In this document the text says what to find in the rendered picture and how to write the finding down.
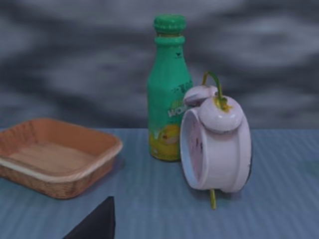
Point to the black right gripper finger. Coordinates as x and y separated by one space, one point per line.
99 221

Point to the brown woven tray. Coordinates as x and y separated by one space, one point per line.
52 154

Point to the pink twin-bell alarm clock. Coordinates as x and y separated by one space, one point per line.
219 149

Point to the green drink bottle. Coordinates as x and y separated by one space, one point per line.
167 74

